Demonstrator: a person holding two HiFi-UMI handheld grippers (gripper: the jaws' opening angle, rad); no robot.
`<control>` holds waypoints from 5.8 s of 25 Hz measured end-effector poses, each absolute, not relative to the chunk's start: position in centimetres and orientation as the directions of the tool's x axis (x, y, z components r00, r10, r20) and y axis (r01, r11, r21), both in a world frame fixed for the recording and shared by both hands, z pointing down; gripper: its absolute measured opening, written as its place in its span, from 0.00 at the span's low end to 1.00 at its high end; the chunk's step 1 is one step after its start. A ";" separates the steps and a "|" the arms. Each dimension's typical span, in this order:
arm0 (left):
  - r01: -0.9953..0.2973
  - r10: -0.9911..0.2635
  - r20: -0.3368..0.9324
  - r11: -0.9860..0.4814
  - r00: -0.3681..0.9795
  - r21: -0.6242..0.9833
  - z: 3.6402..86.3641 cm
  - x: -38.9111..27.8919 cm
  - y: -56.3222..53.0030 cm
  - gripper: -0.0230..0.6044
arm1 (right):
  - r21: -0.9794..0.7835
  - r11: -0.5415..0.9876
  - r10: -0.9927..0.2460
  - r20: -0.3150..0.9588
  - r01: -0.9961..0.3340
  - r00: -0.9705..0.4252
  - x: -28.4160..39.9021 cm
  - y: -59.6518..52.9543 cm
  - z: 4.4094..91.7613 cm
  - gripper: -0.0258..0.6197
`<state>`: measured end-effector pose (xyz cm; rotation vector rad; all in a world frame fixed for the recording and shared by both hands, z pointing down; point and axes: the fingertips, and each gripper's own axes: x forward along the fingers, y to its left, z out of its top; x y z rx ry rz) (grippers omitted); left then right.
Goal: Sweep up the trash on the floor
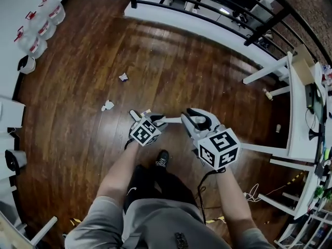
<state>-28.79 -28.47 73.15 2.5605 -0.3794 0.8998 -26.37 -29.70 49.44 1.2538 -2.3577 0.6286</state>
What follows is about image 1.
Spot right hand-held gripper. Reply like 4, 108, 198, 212
181, 107, 241, 171

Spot white floor cable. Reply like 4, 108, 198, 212
242, 183, 292, 203

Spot cardboard box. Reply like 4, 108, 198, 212
292, 44, 319, 86

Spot white table with leg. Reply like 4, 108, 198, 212
0, 208, 58, 249

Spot small white desk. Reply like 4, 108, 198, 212
258, 158, 332, 220

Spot person's black shorts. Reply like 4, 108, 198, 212
123, 164, 205, 225

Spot person's grey shirt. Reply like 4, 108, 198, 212
64, 196, 276, 249

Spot long white desk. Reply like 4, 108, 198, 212
242, 51, 328, 163

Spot clear water jug red cap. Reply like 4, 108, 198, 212
38, 0, 66, 26
14, 26, 48, 59
25, 10, 57, 40

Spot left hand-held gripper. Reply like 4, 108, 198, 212
129, 109, 170, 148

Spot black chest device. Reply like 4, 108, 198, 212
174, 232, 189, 249

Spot person's black shoe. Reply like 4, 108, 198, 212
155, 149, 170, 169

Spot small white bin black lid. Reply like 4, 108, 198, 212
17, 55, 36, 75

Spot person's right forearm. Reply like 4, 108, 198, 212
215, 169, 257, 233

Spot person's left forearm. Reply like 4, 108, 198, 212
95, 141, 141, 201

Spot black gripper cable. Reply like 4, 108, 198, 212
197, 168, 227, 225

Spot black monitor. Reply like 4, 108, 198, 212
305, 83, 325, 124

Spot white wire shelf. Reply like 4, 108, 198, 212
274, 208, 332, 249

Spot small green plant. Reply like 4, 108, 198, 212
313, 185, 326, 199

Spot small clear bottle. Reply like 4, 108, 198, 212
261, 87, 274, 102

